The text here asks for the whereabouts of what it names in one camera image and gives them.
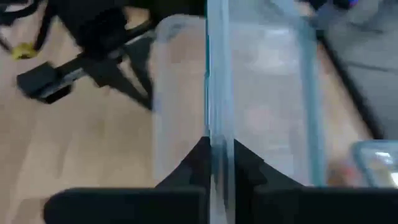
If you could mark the large clear plastic container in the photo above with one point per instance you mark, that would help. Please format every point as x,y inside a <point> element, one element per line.
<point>339,174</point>

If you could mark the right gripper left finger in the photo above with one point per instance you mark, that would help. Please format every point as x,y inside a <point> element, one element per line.
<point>140,208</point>

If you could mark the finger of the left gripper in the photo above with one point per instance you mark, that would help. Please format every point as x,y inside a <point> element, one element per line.
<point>43,82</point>
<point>130,74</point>

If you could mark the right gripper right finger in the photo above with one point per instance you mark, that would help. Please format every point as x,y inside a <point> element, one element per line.
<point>311,208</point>

